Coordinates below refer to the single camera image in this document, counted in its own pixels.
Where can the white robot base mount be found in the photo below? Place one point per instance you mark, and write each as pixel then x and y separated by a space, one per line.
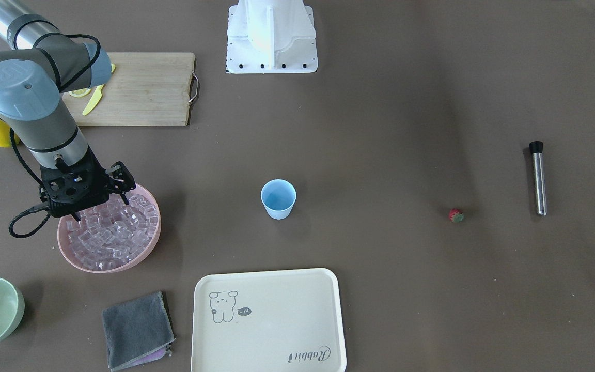
pixel 271 37

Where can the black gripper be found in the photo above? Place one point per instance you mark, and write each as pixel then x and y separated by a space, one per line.
pixel 120 179

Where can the cream rabbit tray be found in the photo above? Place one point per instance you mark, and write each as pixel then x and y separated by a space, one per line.
pixel 286 320

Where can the yellow plastic knife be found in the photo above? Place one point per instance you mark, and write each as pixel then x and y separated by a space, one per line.
pixel 94 99

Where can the bamboo cutting board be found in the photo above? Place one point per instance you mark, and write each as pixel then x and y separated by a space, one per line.
pixel 146 89

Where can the pink bowl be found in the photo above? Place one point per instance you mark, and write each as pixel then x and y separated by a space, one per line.
pixel 122 266

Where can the steel muddler black tip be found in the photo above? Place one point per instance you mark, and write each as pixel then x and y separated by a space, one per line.
pixel 536 151

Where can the red strawberry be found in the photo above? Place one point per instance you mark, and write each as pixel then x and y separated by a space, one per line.
pixel 456 215

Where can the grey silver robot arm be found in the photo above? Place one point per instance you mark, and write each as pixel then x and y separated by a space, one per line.
pixel 41 65

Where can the lemon half slice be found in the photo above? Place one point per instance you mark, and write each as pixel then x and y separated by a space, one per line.
pixel 79 93

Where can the light blue plastic cup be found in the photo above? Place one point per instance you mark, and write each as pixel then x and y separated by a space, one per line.
pixel 278 197

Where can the clear ice cubes pile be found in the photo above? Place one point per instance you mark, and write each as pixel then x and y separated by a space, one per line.
pixel 116 237

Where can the grey folded cloth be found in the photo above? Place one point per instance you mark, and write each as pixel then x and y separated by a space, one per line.
pixel 135 329

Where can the pink cloth under grey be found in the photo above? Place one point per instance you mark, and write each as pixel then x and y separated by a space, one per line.
pixel 157 355

